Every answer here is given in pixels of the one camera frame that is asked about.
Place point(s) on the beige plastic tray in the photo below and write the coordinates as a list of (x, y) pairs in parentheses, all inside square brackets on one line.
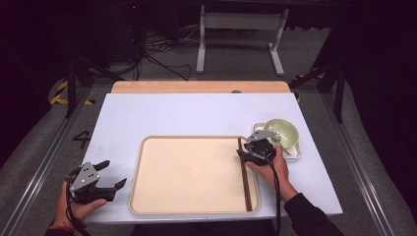
[(190, 177)]

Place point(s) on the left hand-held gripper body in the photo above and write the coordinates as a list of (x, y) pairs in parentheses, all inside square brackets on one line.
[(84, 178)]

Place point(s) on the person's right hand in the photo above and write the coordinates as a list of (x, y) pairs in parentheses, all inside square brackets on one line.
[(277, 173)]

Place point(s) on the grey round desk grommet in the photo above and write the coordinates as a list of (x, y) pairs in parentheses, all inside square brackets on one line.
[(236, 91)]

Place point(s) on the white metal stand frame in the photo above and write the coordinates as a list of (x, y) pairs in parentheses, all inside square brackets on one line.
[(242, 20)]

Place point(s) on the aluminium rail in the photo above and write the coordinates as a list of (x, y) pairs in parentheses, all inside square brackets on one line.
[(357, 164), (49, 160)]

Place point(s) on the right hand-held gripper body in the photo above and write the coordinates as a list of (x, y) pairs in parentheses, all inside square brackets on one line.
[(260, 150)]

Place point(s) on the person's left hand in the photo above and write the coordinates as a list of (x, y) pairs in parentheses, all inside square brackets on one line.
[(72, 214)]

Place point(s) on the black computer case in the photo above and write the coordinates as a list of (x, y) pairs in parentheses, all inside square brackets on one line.
[(123, 36)]

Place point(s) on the white square plate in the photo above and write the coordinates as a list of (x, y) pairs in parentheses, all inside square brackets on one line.
[(295, 154)]

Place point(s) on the black tripod stand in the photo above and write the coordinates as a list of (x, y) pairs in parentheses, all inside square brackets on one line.
[(339, 91), (71, 85)]

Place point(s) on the green bowl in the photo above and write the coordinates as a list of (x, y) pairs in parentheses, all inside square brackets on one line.
[(288, 129)]

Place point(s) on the person's dark clothing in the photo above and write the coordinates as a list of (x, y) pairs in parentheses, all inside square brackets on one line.
[(203, 229)]

